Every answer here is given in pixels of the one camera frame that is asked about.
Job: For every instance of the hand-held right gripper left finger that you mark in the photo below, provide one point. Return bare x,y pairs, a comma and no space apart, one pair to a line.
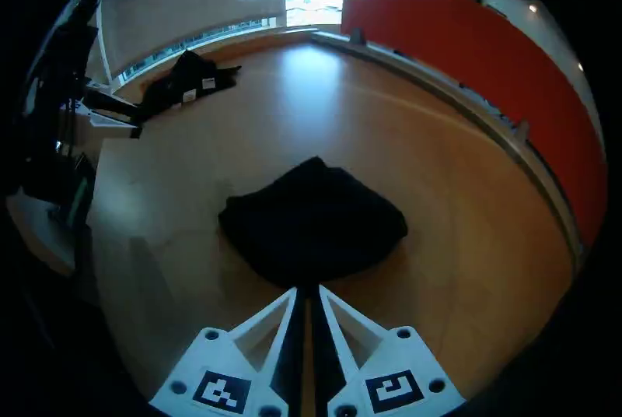
221,356

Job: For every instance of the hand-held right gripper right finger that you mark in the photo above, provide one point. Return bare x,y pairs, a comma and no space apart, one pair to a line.
398,358

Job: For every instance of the red desk screen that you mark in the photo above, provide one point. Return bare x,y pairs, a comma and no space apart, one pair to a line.
486,52

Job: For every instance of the heap of black towels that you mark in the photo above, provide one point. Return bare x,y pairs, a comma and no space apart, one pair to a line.
187,81

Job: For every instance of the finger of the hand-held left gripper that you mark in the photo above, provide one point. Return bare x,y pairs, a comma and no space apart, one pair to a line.
109,102
109,124

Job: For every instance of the black towel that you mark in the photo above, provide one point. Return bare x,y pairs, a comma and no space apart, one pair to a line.
311,222

